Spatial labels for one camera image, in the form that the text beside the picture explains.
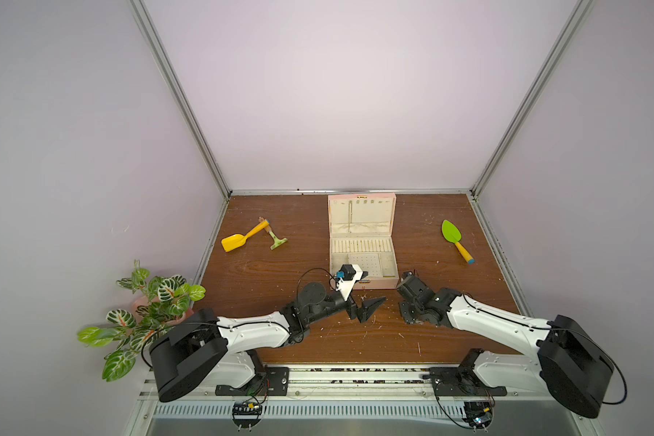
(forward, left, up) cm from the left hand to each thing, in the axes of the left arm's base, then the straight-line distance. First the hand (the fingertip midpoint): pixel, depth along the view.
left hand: (376, 287), depth 71 cm
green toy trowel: (+33, -36, -19) cm, 52 cm away
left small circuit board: (-25, +36, -22) cm, 49 cm away
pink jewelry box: (+27, +2, -10) cm, 29 cm away
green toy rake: (+28, +35, -18) cm, 48 cm away
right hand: (+2, -12, -17) cm, 21 cm away
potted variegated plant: (-8, +50, +8) cm, 51 cm away
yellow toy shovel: (+27, +52, -18) cm, 62 cm away
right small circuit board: (-26, -27, -21) cm, 43 cm away
